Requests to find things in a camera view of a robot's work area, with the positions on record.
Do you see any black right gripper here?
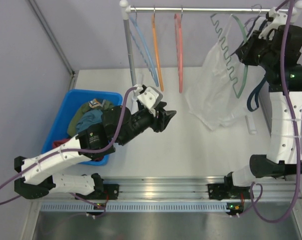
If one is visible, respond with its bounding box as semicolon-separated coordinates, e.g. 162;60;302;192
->
236;29;277;70

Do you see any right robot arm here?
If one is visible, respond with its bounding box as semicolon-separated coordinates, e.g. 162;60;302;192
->
207;25;302;200

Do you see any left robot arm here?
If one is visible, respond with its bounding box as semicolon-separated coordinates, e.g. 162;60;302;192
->
14;101;176;200

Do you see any lilac hanger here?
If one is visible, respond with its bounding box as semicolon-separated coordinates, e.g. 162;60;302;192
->
244;3;265;34

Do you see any white navy-trimmed tank top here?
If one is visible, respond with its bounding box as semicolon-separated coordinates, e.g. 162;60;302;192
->
246;16;266;112

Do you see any pink hanger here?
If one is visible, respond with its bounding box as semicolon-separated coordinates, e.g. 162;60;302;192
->
174;13;183;93

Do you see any light blue hanger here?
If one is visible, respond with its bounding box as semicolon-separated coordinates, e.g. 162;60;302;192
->
124;5;159;87

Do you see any orange hanger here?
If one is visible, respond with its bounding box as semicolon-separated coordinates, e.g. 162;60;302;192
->
151;8;164;92

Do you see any olive green garment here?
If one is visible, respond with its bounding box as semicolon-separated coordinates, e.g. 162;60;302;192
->
67;98;115;137

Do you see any teal blue garment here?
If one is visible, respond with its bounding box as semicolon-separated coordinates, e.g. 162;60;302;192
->
76;109;103;133

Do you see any blue plastic bin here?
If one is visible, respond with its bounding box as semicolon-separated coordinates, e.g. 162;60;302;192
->
41;89;123;154

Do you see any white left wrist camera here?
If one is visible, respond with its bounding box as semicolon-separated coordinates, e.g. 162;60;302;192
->
133;84;163;116

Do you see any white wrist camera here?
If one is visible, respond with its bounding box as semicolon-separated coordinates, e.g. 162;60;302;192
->
133;84;163;116
258;7;288;40

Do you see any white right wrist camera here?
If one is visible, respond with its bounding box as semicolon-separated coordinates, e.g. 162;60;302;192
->
258;7;288;40

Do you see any aluminium mounting rail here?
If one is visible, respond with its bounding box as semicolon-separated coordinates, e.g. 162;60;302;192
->
30;175;301;203

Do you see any white garment rack with rail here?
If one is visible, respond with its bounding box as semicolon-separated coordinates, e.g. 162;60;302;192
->
119;0;302;136

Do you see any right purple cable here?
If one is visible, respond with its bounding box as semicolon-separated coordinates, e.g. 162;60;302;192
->
249;0;302;224

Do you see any white slotted cable duct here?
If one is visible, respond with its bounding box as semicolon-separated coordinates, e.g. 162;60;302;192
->
40;201;254;213

